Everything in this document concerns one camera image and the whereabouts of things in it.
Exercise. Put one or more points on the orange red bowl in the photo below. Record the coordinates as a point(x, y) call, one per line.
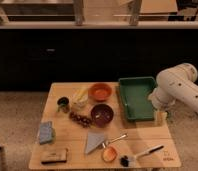
point(100, 91)

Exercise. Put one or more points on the white handled dish brush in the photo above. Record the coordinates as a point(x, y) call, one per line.
point(126, 160)

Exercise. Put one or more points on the tan wooden gripper fingers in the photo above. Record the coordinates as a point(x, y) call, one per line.
point(160, 117)

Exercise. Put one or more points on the green plastic tray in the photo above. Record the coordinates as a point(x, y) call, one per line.
point(134, 92)

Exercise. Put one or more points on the dark green mug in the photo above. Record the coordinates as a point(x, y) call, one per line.
point(63, 104)

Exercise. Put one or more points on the blue sponge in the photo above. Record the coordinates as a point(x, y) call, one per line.
point(46, 133)

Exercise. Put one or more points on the clear cup with corn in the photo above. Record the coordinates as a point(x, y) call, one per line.
point(80, 98)

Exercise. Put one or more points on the dark maroon bowl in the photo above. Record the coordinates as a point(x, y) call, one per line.
point(102, 115)

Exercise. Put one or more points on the small orange frying pan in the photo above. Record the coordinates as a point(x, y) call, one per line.
point(109, 153)

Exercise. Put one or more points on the bunch of dark grapes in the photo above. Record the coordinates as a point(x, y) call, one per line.
point(82, 120)

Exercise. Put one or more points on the grey folded cloth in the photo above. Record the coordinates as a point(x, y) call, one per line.
point(95, 140)

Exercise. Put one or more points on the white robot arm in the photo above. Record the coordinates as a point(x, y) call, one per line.
point(176, 83)

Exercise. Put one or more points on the wooden block brush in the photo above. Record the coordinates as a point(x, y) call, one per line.
point(54, 156)

